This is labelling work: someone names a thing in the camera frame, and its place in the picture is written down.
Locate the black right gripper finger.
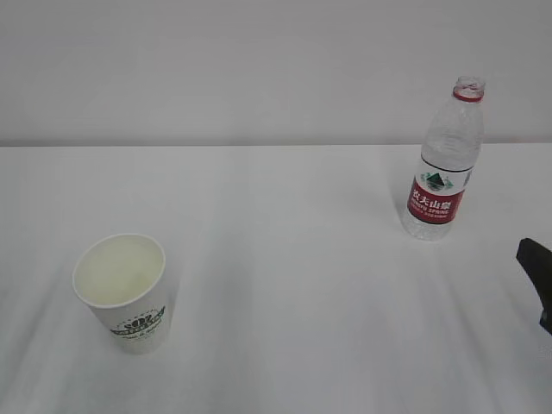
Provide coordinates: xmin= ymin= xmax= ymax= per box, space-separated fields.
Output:
xmin=516 ymin=238 xmax=552 ymax=334

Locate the Nongfu Spring water bottle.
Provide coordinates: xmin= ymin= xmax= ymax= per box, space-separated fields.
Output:
xmin=402 ymin=76 xmax=486 ymax=242

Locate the white paper cup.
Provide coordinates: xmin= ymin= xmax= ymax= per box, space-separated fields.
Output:
xmin=72 ymin=234 xmax=169 ymax=354

